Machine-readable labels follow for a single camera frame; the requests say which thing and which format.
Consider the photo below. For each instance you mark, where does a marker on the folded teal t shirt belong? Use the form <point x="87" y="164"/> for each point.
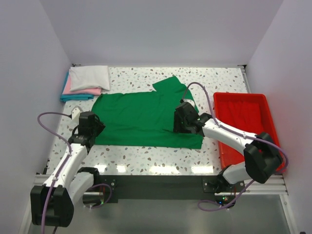
<point x="65" y="98"/>

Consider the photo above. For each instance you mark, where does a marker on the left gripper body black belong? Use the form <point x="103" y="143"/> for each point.
<point x="98" y="125"/>

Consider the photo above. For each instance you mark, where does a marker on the red plastic bin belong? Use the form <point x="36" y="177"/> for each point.
<point x="266" y="116"/>

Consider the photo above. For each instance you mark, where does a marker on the red t shirt in bin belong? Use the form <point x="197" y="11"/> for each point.
<point x="241" y="114"/>

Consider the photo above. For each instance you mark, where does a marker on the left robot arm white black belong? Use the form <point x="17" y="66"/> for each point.
<point x="52" y="202"/>

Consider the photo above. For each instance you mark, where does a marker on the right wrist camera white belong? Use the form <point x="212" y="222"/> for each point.
<point x="190" y="101"/>

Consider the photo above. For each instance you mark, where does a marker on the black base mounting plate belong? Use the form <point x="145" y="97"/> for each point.
<point x="157" y="187"/>

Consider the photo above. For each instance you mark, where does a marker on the folded white t shirt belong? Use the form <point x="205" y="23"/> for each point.
<point x="89" y="77"/>

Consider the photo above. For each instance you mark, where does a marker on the folded pink t shirt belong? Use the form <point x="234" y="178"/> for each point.
<point x="66" y="90"/>

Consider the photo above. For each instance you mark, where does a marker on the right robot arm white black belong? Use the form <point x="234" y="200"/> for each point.
<point x="262" y="156"/>

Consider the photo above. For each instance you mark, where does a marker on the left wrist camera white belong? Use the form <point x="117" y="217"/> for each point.
<point x="75" y="113"/>

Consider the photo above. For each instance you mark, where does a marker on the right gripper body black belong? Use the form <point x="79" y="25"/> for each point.
<point x="179" y="122"/>

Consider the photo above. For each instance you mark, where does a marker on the green t shirt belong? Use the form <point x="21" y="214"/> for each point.
<point x="144" y="118"/>

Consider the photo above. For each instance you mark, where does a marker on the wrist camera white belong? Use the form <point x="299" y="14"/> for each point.
<point x="75" y="113"/>
<point x="190" y="101"/>

